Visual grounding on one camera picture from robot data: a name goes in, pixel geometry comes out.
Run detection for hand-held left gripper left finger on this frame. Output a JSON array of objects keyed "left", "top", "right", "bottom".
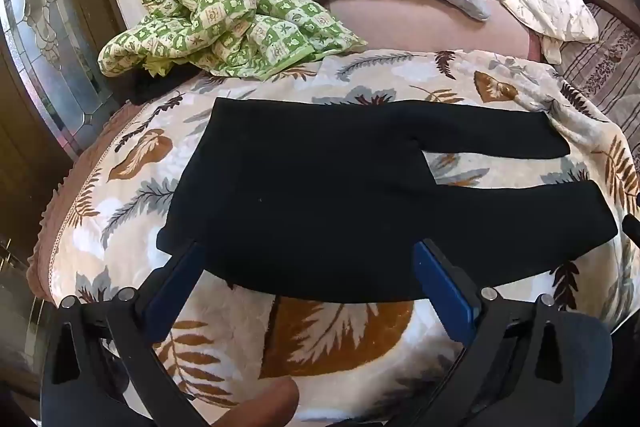
[{"left": 42, "top": 241, "right": 208, "bottom": 427}]

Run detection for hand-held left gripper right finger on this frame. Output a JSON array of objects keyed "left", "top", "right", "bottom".
[{"left": 414, "top": 239, "right": 568, "bottom": 427}]

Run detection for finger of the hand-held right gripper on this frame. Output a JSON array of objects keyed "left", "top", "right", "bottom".
[{"left": 622, "top": 214, "right": 640, "bottom": 253}]

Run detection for black pants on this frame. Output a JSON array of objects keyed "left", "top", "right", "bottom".
[{"left": 156, "top": 97, "right": 618, "bottom": 303}]

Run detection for leaf print blanket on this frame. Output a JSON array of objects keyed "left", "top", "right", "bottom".
[{"left": 50, "top": 49, "right": 640, "bottom": 427}]

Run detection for white printed cloth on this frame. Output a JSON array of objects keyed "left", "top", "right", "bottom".
[{"left": 492, "top": 0, "right": 601, "bottom": 65}]

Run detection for green checkered blanket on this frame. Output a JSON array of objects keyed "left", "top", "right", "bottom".
[{"left": 97, "top": 0, "right": 368, "bottom": 82}]

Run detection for wooden stained glass door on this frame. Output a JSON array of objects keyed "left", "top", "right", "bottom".
[{"left": 0, "top": 0, "right": 126, "bottom": 268}]

